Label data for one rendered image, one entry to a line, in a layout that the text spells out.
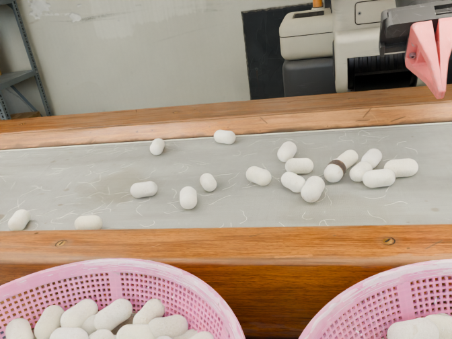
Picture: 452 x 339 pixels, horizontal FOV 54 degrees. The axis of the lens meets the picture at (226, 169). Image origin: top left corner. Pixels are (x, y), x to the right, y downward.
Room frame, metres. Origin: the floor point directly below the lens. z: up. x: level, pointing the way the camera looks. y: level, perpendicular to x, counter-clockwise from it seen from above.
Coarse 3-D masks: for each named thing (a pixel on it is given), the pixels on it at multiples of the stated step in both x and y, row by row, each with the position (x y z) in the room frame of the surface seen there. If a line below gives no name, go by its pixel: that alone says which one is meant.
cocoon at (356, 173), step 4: (356, 164) 0.46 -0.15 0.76; (360, 164) 0.46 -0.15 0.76; (364, 164) 0.46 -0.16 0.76; (368, 164) 0.46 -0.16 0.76; (352, 168) 0.45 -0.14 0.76; (356, 168) 0.45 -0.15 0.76; (360, 168) 0.45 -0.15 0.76; (364, 168) 0.45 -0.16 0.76; (368, 168) 0.45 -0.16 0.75; (352, 172) 0.45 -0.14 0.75; (356, 172) 0.44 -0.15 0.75; (360, 172) 0.44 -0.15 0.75; (364, 172) 0.44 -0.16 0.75; (352, 176) 0.45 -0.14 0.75; (356, 176) 0.44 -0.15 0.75; (360, 176) 0.44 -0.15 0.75; (356, 180) 0.44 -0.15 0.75; (360, 180) 0.44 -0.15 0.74
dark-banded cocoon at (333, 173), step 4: (340, 160) 0.47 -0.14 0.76; (332, 164) 0.46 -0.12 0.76; (328, 168) 0.46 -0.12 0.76; (332, 168) 0.45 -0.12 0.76; (336, 168) 0.45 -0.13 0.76; (340, 168) 0.46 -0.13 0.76; (324, 172) 0.46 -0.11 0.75; (328, 172) 0.45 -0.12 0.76; (332, 172) 0.45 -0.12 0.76; (336, 172) 0.45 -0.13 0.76; (340, 172) 0.45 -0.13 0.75; (324, 176) 0.46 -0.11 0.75; (328, 176) 0.45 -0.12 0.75; (332, 176) 0.45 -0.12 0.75; (336, 176) 0.45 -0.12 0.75; (340, 176) 0.45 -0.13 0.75; (328, 180) 0.45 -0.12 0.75; (332, 180) 0.45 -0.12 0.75; (336, 180) 0.45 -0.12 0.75
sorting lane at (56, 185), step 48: (96, 144) 0.72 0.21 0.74; (144, 144) 0.69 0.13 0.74; (192, 144) 0.65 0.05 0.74; (240, 144) 0.62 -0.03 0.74; (336, 144) 0.57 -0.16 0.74; (384, 144) 0.54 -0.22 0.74; (432, 144) 0.52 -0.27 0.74; (0, 192) 0.58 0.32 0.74; (48, 192) 0.55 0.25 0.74; (96, 192) 0.53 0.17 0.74; (240, 192) 0.47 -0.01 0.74; (288, 192) 0.45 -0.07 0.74; (336, 192) 0.43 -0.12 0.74; (384, 192) 0.42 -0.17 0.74; (432, 192) 0.40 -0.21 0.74
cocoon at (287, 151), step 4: (284, 144) 0.55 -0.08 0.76; (288, 144) 0.54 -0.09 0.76; (292, 144) 0.54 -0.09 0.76; (280, 148) 0.54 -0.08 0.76; (284, 148) 0.53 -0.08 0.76; (288, 148) 0.53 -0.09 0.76; (292, 148) 0.54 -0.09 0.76; (296, 148) 0.55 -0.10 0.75; (280, 152) 0.53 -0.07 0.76; (284, 152) 0.53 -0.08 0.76; (288, 152) 0.53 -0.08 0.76; (292, 152) 0.53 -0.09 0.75; (280, 156) 0.53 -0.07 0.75; (284, 156) 0.53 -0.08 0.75; (288, 156) 0.52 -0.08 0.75; (292, 156) 0.53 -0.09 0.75; (280, 160) 0.53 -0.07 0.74; (284, 160) 0.53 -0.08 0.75
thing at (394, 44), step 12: (396, 0) 0.55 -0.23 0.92; (408, 0) 0.52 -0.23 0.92; (420, 0) 0.51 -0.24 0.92; (432, 0) 0.50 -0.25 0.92; (444, 0) 0.50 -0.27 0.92; (384, 12) 0.50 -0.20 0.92; (444, 12) 0.48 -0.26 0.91; (384, 24) 0.50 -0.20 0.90; (384, 36) 0.52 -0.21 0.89; (384, 48) 0.52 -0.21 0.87; (396, 48) 0.52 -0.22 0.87
